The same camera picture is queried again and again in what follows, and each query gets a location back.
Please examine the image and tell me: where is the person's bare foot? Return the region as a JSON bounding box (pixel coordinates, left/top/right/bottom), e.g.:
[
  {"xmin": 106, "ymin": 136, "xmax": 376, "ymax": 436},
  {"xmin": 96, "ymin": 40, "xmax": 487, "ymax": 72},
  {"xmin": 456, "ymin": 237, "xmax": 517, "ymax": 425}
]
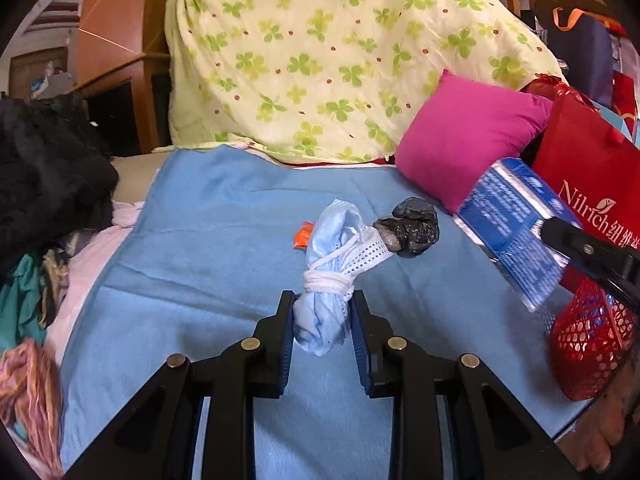
[{"xmin": 570, "ymin": 360, "xmax": 640, "ymax": 476}]

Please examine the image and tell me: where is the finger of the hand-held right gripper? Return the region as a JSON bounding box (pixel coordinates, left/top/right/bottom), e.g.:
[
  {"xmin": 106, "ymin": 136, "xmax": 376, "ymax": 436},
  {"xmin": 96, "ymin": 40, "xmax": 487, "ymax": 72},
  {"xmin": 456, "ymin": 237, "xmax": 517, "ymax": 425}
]
[{"xmin": 541, "ymin": 215, "xmax": 640, "ymax": 311}]

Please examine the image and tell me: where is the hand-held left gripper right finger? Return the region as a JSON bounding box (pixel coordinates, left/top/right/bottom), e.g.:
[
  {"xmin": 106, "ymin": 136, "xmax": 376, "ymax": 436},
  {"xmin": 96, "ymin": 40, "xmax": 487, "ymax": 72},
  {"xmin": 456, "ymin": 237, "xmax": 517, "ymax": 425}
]
[{"xmin": 350, "ymin": 292, "xmax": 571, "ymax": 480}]

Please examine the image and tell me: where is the blue face mask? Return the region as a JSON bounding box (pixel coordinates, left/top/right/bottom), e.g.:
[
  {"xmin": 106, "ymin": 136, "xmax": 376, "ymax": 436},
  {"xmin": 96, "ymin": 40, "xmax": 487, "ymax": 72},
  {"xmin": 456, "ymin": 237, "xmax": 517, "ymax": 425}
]
[{"xmin": 292, "ymin": 199, "xmax": 396, "ymax": 357}]

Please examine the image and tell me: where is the pink orange knitted scarf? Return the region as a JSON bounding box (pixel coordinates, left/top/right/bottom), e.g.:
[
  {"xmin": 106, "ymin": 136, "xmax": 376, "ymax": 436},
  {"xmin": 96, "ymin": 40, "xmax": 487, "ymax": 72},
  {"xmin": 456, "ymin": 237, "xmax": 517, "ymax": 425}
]
[{"xmin": 0, "ymin": 337, "xmax": 63, "ymax": 476}]

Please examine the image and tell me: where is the wooden door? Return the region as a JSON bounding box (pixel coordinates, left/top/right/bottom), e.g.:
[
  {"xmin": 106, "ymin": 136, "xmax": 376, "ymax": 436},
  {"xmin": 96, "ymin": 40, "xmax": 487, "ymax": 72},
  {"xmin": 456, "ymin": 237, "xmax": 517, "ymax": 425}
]
[{"xmin": 10, "ymin": 47, "xmax": 68, "ymax": 101}]

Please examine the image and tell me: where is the pink pillow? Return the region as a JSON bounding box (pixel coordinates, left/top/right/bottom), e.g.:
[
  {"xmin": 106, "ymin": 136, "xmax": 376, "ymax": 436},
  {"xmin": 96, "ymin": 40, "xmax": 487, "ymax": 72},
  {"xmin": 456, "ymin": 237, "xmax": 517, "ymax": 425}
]
[{"xmin": 395, "ymin": 69, "xmax": 556, "ymax": 216}]

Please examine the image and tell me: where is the red plastic bag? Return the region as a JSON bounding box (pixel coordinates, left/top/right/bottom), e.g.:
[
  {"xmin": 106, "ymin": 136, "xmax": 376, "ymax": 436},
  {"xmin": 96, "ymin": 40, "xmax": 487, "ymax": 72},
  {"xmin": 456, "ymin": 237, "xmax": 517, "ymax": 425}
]
[{"xmin": 522, "ymin": 74, "xmax": 601, "ymax": 111}]

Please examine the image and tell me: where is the teal cloth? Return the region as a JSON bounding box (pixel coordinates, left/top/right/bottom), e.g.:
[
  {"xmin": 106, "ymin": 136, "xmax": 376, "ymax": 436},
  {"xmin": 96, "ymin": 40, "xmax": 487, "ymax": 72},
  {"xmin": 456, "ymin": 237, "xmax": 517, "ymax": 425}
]
[{"xmin": 0, "ymin": 252, "xmax": 51, "ymax": 356}]

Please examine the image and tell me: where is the navy bag with orange handles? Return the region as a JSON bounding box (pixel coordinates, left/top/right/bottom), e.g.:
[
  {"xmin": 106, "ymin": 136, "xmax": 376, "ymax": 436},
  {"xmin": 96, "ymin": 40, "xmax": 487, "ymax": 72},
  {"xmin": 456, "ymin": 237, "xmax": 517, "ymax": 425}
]
[{"xmin": 550, "ymin": 6, "xmax": 618, "ymax": 106}]

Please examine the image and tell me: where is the beige mattress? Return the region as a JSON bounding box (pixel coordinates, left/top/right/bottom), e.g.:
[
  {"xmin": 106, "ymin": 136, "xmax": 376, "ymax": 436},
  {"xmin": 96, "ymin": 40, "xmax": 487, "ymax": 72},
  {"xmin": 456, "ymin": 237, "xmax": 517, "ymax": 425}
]
[{"xmin": 110, "ymin": 150, "xmax": 176, "ymax": 206}]

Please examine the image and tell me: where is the red paper bag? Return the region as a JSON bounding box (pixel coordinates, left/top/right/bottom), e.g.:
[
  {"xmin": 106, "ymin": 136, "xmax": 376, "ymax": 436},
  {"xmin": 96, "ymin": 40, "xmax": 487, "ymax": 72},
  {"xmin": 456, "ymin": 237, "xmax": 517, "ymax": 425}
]
[{"xmin": 530, "ymin": 87, "xmax": 640, "ymax": 293}]

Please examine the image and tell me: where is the black cloth pile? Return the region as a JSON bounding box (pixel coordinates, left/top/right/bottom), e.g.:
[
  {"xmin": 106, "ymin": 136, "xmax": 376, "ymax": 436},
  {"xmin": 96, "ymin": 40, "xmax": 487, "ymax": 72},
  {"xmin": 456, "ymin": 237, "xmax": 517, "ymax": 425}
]
[{"xmin": 0, "ymin": 94, "xmax": 121, "ymax": 271}]

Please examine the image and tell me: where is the light blue blanket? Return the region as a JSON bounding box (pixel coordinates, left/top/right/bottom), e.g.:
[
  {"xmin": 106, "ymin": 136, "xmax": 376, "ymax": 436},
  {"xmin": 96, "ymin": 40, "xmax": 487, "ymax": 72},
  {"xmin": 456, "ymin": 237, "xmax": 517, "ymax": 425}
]
[{"xmin": 59, "ymin": 146, "xmax": 591, "ymax": 480}]

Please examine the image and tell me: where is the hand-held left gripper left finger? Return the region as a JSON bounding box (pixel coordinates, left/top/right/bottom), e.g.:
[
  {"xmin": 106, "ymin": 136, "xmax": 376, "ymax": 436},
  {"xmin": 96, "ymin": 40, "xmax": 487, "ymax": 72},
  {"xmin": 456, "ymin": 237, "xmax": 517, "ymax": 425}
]
[{"xmin": 65, "ymin": 290, "xmax": 297, "ymax": 480}]

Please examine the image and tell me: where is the clover print bed sheet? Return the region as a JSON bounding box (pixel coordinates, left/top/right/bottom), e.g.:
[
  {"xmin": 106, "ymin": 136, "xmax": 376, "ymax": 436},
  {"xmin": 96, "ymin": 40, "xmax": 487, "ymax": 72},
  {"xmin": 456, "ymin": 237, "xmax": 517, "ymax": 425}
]
[{"xmin": 165, "ymin": 0, "xmax": 568, "ymax": 166}]

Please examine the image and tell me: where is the black plastic bag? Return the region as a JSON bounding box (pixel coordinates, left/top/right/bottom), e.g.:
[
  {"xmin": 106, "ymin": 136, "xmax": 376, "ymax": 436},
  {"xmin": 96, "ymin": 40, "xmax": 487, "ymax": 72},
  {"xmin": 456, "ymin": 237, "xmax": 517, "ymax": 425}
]
[{"xmin": 372, "ymin": 196, "xmax": 441, "ymax": 259}]

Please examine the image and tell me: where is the red mesh basket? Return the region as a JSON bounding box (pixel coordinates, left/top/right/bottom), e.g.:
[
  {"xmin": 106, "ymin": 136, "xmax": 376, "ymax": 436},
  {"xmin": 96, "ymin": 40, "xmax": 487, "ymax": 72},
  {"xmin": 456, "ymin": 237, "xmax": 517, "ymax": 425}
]
[{"xmin": 550, "ymin": 277, "xmax": 638, "ymax": 402}]

